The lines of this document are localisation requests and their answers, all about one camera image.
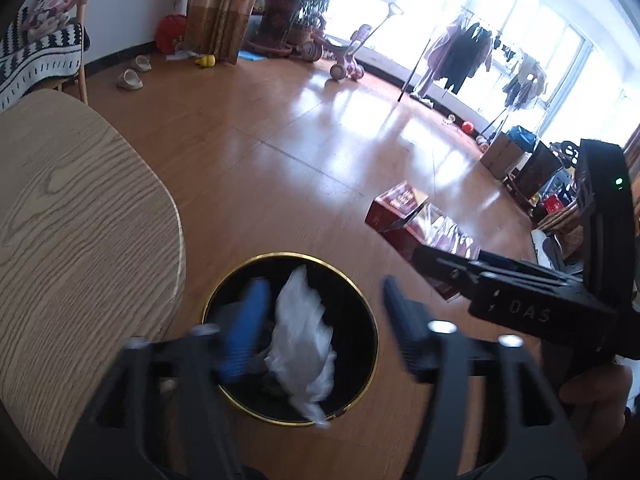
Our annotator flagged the white tissue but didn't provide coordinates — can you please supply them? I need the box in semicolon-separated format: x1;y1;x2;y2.
265;266;336;428

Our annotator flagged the black trash bin gold rim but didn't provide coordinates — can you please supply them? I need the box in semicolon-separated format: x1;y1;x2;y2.
202;252;378;428

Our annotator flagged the person right hand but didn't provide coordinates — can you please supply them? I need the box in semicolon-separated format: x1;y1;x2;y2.
559;364;632;460

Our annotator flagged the red cardboard box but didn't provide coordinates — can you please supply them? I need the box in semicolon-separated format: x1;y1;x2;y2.
363;180;483;302

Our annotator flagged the dark wooden bin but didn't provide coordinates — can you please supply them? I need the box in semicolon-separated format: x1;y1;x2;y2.
513;141;563;200

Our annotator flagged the brown cardboard box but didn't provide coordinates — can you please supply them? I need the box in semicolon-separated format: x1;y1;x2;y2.
480;133;525;181

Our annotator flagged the red ball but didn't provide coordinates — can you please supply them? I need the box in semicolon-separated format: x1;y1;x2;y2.
461;122;474;134

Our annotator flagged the clothes drying rack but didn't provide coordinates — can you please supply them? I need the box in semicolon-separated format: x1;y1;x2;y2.
409;8;547;117

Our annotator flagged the pink kids tricycle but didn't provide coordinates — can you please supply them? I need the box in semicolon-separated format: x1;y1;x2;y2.
297;2;404;82

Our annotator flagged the yellow toy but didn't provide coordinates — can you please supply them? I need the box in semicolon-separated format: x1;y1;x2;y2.
195;54;216;68

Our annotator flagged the beige slipper near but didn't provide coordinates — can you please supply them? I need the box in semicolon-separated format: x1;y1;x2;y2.
116;68;143;91

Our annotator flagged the beige slipper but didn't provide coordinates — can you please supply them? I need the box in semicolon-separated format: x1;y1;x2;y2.
116;68;143;91
131;55;152;73

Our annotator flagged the beige slipper far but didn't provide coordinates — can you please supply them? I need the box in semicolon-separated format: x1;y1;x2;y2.
131;55;152;73

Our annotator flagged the brown curtain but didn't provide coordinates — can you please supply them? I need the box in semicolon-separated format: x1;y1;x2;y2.
184;0;255;64

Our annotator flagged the striped black white sofa blanket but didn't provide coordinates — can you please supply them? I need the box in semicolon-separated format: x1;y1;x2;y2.
1;4;80;112

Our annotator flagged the pink stuffed doll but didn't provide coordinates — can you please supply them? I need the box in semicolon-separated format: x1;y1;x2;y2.
22;0;74;44

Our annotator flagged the red bag by wall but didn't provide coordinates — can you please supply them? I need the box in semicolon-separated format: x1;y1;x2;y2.
154;14;186;54

